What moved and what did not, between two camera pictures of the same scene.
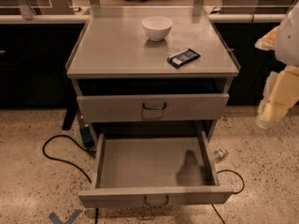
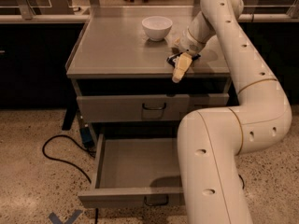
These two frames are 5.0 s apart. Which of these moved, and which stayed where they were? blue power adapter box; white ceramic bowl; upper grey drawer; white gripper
Moved: white gripper
Stayed: upper grey drawer; white ceramic bowl; blue power adapter box
